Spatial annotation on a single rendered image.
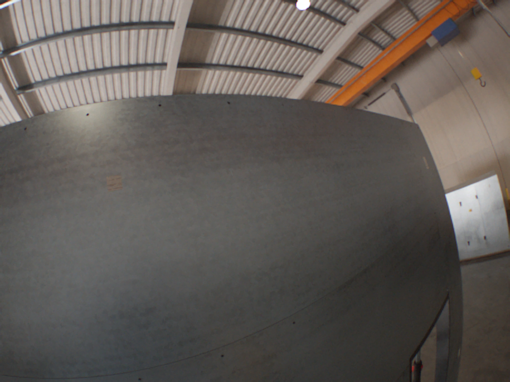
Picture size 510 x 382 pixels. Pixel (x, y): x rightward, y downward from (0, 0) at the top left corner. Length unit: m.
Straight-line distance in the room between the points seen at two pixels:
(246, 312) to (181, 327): 0.13
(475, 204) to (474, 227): 0.64
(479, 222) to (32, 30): 12.05
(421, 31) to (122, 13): 8.30
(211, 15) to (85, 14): 3.20
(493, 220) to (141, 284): 6.90
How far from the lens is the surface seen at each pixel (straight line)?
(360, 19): 7.80
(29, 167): 0.53
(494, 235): 6.99
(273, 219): 0.47
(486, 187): 6.69
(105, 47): 6.52
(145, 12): 5.98
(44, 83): 7.38
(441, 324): 1.65
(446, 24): 7.91
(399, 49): 8.16
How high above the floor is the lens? 2.85
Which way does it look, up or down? 11 degrees up
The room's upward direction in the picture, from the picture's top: 17 degrees counter-clockwise
